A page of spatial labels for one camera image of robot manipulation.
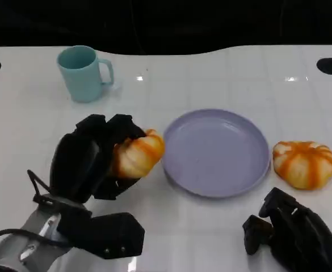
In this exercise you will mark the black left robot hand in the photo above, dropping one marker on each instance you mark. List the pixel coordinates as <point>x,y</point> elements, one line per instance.
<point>77,164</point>

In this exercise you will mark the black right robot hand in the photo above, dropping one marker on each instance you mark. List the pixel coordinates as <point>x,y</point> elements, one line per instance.
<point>302,238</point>

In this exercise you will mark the orange white toy bread roll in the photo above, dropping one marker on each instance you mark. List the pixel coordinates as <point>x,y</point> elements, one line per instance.
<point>303,165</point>
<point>138,157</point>

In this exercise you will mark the pale green mug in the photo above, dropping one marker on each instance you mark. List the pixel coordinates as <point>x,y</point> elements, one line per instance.
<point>82,79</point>

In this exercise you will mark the lilac plate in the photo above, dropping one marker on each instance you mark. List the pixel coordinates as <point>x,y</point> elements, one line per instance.
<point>215,153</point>

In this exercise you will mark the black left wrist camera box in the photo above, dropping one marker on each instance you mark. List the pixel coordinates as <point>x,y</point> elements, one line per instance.
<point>111,235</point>

